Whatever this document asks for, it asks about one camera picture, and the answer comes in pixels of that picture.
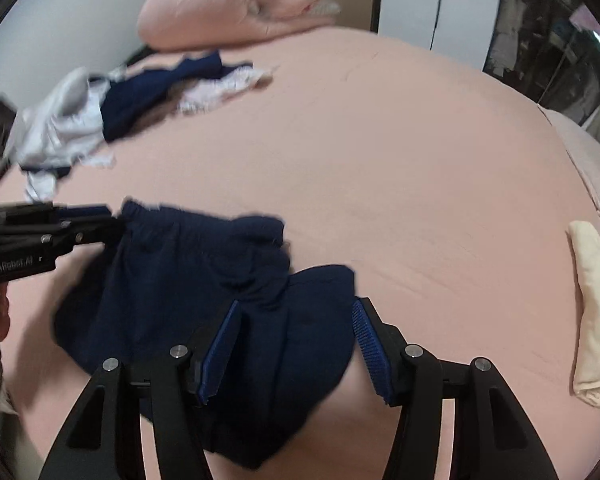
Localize white lace garment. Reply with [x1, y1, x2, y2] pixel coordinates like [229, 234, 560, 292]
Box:
[172, 64, 277, 116]

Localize navy garment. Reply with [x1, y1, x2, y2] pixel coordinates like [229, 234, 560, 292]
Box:
[101, 51, 255, 142]

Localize white satin garment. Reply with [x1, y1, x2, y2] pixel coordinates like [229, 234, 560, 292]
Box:
[16, 66, 117, 202]

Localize navy shorts with silver stripes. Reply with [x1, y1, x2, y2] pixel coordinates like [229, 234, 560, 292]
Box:
[54, 200, 357, 471]

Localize dark glass cabinet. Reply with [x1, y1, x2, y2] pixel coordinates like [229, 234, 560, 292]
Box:
[481, 0, 600, 128]

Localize folded pink blanket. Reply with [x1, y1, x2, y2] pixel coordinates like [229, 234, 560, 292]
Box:
[136, 0, 342, 54]

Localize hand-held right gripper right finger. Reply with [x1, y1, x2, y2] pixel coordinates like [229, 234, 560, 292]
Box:
[352, 297, 556, 480]

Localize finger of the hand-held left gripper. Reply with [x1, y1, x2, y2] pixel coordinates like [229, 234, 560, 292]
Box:
[70, 217, 127, 253]
[55, 204, 116, 222]

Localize cream cloth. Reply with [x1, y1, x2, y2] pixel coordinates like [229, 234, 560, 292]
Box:
[566, 220, 600, 411]

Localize pink bed sheet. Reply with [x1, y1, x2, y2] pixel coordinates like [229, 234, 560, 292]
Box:
[2, 25, 600, 480]

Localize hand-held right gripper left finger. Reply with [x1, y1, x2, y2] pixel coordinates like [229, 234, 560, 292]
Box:
[37, 300, 241, 480]

